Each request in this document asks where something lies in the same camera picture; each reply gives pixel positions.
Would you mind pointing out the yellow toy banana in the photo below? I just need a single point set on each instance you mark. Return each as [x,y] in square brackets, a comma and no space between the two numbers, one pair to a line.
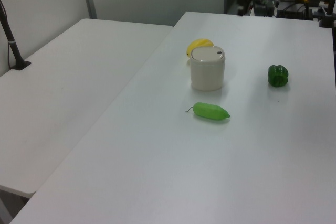
[199,43]

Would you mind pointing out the dark green toy bell pepper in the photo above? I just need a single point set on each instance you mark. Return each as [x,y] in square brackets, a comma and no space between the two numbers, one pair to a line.
[277,77]

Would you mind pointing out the light green toy cucumber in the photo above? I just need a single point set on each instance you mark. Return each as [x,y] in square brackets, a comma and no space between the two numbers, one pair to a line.
[210,111]

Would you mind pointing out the black camera clamp stand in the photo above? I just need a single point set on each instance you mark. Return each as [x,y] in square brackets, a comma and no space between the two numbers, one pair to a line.
[328,15]

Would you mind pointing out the black pole with clamp base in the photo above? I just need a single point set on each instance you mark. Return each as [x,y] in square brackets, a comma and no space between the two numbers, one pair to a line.
[11,43]

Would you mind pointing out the beige mini garbage bin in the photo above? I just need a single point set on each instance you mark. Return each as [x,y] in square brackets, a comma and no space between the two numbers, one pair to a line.
[207,74]

